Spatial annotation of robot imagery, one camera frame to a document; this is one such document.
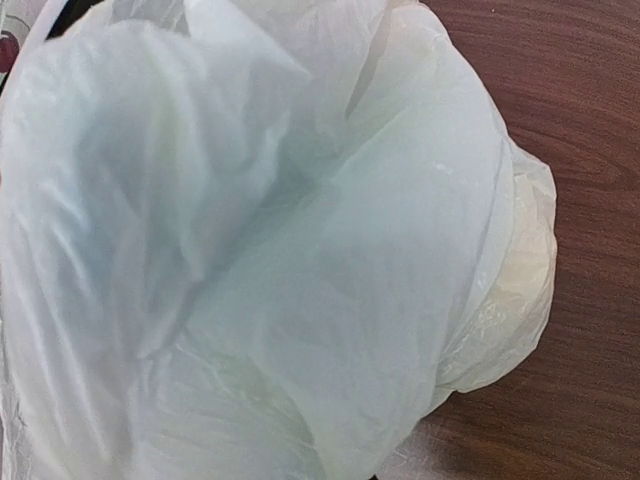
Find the pale green plastic bag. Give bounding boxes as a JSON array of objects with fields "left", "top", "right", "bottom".
[{"left": 1, "top": 1, "right": 557, "bottom": 479}]

